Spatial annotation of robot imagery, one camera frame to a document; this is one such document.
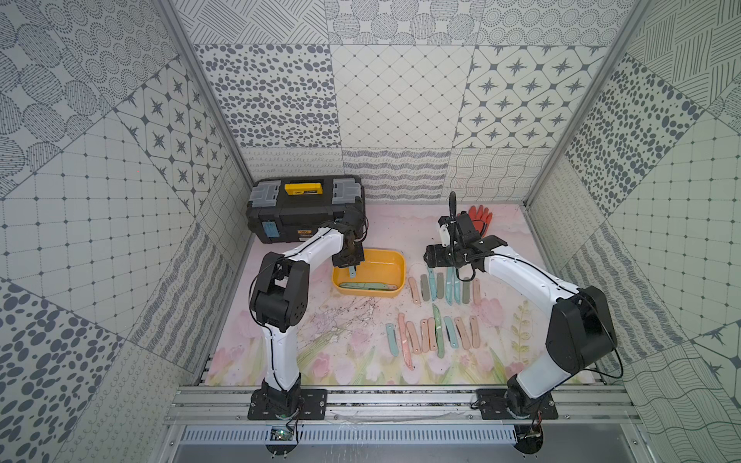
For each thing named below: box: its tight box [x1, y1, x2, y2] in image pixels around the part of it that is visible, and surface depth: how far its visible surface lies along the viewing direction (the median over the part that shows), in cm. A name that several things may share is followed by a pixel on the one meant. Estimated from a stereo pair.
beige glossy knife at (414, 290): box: [408, 275, 421, 305], surface depth 97 cm
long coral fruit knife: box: [397, 312, 414, 372], surface depth 87 cm
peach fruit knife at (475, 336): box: [469, 315, 481, 350], surface depth 88 cm
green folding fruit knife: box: [432, 303, 445, 359], surface depth 88 cm
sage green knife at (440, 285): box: [436, 272, 445, 300], surface depth 100 cm
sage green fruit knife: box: [420, 273, 431, 302], surface depth 99 cm
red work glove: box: [457, 204, 494, 238], surface depth 117 cm
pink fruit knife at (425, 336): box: [420, 319, 430, 354], surface depth 87 cm
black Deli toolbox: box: [246, 174, 366, 245], surface depth 100 cm
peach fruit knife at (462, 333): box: [454, 316, 471, 351], surface depth 88 cm
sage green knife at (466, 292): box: [462, 280, 470, 304], surface depth 97 cm
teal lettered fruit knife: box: [428, 267, 438, 302], surface depth 100 cm
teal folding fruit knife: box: [443, 315, 459, 349], surface depth 88 cm
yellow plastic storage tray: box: [331, 248, 407, 299], surface depth 99 cm
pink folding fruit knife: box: [405, 321, 422, 355], surface depth 87 cm
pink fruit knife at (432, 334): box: [428, 317, 438, 353], surface depth 87 cm
